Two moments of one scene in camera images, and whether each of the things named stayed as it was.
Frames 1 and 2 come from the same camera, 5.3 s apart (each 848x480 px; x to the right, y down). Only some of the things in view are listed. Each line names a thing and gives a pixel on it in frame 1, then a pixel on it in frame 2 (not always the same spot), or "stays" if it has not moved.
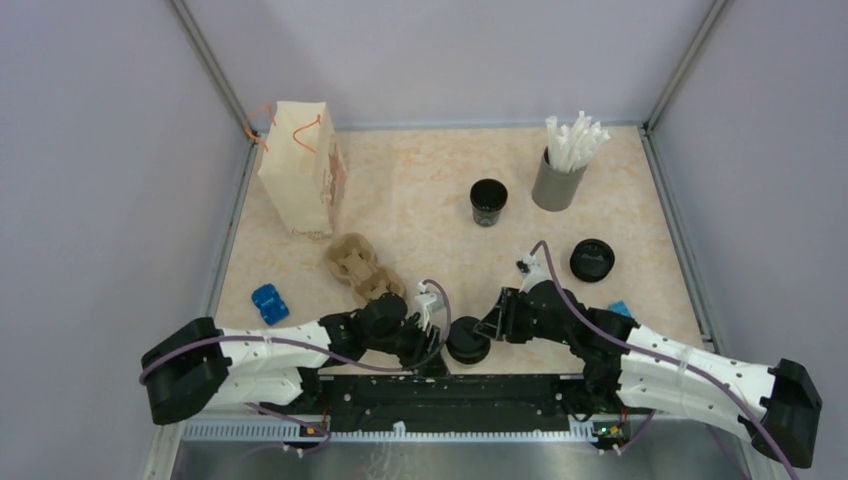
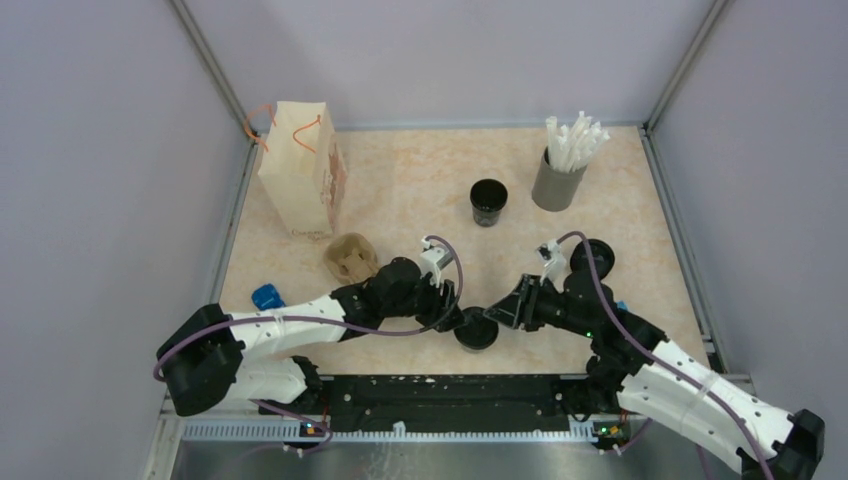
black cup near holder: [488, 197] stays
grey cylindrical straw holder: [554, 190] stays
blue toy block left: [272, 307] stays
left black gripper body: [410, 339] to [427, 310]
